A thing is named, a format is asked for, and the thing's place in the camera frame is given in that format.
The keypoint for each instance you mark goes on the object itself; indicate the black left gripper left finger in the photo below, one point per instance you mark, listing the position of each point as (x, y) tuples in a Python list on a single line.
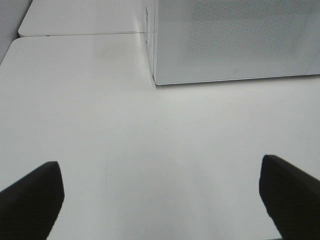
[(30, 207)]

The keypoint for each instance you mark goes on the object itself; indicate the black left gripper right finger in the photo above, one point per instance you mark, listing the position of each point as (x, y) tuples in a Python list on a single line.
[(291, 198)]

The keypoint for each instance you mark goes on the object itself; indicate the white microwave door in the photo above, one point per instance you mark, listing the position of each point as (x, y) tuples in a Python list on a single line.
[(221, 40)]

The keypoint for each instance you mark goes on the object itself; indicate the white microwave oven body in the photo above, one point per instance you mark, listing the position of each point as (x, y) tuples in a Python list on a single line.
[(148, 29)]

